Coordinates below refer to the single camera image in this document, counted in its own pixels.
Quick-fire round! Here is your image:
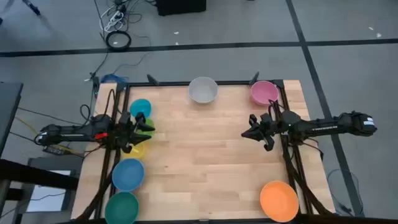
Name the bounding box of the lime green plastic bowl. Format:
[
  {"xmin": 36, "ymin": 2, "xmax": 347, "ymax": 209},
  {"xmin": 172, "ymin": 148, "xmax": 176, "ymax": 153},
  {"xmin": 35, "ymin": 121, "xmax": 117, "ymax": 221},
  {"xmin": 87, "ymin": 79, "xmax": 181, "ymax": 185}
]
[{"xmin": 136, "ymin": 118, "xmax": 156, "ymax": 138}]

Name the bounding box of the blue plastic bowl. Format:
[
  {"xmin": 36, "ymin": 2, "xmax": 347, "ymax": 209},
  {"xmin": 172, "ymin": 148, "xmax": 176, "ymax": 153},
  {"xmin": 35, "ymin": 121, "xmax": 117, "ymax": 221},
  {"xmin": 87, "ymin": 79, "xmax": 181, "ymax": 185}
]
[{"xmin": 111, "ymin": 157, "xmax": 146, "ymax": 192}]

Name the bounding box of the coiled black cable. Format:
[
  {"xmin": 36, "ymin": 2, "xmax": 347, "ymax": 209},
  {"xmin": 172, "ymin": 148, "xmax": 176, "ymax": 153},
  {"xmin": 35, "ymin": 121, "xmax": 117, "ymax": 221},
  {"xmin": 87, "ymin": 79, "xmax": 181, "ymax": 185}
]
[{"xmin": 104, "ymin": 30, "xmax": 132, "ymax": 52}]

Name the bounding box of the blue cable loop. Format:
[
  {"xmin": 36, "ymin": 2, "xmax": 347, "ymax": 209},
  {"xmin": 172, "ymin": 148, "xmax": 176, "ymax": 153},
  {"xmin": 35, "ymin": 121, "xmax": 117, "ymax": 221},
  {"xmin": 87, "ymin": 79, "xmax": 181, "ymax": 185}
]
[{"xmin": 326, "ymin": 169, "xmax": 365, "ymax": 217}]

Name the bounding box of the yellow cable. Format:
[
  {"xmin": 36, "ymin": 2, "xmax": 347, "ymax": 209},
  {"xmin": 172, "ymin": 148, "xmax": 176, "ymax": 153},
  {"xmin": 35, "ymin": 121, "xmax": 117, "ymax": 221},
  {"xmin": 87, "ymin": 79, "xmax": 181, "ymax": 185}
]
[{"xmin": 14, "ymin": 116, "xmax": 85, "ymax": 156}]

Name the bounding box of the white power strip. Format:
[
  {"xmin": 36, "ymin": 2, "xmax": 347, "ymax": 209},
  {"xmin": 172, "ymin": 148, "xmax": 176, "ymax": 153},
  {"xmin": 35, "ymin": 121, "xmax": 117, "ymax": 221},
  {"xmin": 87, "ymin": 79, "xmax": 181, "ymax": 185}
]
[{"xmin": 103, "ymin": 10, "xmax": 124, "ymax": 32}]

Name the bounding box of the black frame bracket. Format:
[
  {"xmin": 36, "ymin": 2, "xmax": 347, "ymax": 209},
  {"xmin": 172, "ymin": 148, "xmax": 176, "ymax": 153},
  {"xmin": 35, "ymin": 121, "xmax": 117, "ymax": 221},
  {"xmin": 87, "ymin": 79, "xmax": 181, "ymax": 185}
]
[
  {"xmin": 146, "ymin": 73, "xmax": 160, "ymax": 86},
  {"xmin": 248, "ymin": 71, "xmax": 261, "ymax": 85}
]

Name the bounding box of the black tripod leg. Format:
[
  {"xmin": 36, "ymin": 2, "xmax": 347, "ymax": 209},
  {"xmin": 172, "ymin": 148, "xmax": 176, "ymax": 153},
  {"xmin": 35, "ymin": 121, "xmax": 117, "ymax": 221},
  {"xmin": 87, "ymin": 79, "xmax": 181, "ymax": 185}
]
[{"xmin": 21, "ymin": 0, "xmax": 42, "ymax": 16}]

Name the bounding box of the black table bar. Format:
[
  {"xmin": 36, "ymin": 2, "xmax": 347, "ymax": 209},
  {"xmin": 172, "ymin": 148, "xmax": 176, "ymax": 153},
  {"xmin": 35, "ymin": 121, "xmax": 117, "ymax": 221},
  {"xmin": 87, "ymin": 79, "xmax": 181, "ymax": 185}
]
[{"xmin": 0, "ymin": 159, "xmax": 79, "ymax": 191}]

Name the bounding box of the yellow plastic bowl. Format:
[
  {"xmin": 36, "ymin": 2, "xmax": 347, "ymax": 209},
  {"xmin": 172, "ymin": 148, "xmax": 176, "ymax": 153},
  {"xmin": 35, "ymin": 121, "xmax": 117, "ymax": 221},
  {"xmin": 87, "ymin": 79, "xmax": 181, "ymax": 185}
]
[{"xmin": 123, "ymin": 140, "xmax": 146, "ymax": 160}]

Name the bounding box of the dark grey desk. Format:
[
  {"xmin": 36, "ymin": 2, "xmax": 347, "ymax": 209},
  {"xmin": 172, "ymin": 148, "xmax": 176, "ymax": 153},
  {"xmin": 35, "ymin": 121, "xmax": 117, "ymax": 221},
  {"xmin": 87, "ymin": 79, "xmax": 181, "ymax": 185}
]
[{"xmin": 0, "ymin": 81, "xmax": 24, "ymax": 156}]

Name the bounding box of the black box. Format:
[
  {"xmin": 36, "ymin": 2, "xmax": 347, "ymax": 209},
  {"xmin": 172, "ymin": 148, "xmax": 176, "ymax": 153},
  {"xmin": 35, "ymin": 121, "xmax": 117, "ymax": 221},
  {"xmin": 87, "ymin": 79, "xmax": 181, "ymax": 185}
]
[{"xmin": 155, "ymin": 0, "xmax": 208, "ymax": 17}]

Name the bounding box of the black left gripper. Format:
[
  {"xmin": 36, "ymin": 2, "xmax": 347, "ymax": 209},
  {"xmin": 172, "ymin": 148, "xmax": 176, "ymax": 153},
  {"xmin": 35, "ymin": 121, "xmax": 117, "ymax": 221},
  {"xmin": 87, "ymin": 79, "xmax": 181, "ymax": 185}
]
[{"xmin": 116, "ymin": 111, "xmax": 155, "ymax": 154}]

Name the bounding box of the pink plastic bowl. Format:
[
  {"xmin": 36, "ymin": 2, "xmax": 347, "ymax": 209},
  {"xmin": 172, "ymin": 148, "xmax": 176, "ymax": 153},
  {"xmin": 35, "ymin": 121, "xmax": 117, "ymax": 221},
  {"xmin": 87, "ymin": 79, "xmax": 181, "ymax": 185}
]
[{"xmin": 250, "ymin": 80, "xmax": 279, "ymax": 106}]

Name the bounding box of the blue cable bundle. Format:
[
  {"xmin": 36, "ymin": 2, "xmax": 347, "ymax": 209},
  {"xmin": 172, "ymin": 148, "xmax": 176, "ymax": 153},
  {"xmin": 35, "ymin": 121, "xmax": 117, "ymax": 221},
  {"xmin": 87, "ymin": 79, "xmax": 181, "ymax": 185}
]
[{"xmin": 101, "ymin": 73, "xmax": 129, "ymax": 84}]

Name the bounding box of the grey plastic bowl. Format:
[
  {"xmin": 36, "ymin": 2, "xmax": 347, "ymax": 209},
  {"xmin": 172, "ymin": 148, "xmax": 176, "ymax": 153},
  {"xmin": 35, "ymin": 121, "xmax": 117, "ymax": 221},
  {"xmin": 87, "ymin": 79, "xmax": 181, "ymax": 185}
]
[{"xmin": 188, "ymin": 77, "xmax": 219, "ymax": 104}]

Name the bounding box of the orange plastic bowl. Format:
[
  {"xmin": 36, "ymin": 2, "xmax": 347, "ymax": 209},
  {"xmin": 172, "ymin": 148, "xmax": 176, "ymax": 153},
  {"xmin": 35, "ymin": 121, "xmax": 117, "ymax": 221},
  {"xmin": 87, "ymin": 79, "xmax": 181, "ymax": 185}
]
[{"xmin": 259, "ymin": 180, "xmax": 300, "ymax": 223}]

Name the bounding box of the black aluminium table frame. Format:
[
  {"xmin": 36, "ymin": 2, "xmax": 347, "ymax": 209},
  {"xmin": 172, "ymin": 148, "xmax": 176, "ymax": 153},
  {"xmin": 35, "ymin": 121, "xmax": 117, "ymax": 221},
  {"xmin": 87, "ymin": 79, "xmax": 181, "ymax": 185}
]
[{"xmin": 74, "ymin": 79, "xmax": 335, "ymax": 224}]

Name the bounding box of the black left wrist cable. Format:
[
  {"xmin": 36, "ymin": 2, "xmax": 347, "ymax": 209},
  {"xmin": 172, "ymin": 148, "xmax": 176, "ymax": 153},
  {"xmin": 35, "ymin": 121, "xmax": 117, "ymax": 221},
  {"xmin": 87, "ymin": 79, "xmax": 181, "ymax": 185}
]
[{"xmin": 80, "ymin": 88, "xmax": 118, "ymax": 121}]

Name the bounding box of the cyan plastic bowl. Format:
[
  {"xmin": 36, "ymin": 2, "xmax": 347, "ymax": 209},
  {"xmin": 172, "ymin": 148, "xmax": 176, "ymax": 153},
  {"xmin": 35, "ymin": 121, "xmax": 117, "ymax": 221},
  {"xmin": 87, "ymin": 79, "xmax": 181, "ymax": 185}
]
[{"xmin": 129, "ymin": 98, "xmax": 152, "ymax": 119}]

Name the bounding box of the black power adapter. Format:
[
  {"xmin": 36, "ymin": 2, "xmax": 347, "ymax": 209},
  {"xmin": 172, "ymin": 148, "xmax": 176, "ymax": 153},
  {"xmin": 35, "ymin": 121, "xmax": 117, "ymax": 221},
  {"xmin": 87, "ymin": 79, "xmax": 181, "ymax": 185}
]
[{"xmin": 42, "ymin": 144, "xmax": 68, "ymax": 156}]

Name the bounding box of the dark green plastic bowl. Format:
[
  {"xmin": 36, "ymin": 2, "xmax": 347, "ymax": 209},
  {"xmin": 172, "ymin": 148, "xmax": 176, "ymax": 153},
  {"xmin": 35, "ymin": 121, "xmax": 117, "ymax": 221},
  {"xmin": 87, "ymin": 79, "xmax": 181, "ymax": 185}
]
[{"xmin": 104, "ymin": 192, "xmax": 140, "ymax": 224}]

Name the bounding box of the black device with green light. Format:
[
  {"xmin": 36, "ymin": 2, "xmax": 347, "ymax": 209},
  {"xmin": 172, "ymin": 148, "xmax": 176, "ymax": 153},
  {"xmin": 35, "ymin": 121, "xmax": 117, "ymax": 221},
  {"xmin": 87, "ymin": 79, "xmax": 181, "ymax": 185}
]
[{"xmin": 91, "ymin": 75, "xmax": 101, "ymax": 96}]

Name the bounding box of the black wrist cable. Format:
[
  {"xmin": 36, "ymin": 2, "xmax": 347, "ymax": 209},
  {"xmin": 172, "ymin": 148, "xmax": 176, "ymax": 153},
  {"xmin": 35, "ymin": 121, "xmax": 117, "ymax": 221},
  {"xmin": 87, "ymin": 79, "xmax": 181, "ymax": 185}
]
[
  {"xmin": 267, "ymin": 99, "xmax": 289, "ymax": 121},
  {"xmin": 80, "ymin": 88, "xmax": 118, "ymax": 121}
]

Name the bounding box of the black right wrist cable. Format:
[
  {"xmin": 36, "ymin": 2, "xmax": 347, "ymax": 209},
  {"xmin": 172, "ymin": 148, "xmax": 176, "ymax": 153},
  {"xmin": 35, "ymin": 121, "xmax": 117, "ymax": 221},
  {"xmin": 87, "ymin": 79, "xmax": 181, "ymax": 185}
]
[{"xmin": 267, "ymin": 99, "xmax": 289, "ymax": 121}]

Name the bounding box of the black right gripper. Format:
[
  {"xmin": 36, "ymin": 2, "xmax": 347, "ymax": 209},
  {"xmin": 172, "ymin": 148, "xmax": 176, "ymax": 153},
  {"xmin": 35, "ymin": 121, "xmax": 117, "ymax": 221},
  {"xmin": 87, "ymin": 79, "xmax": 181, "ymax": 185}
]
[{"xmin": 241, "ymin": 113, "xmax": 282, "ymax": 152}]

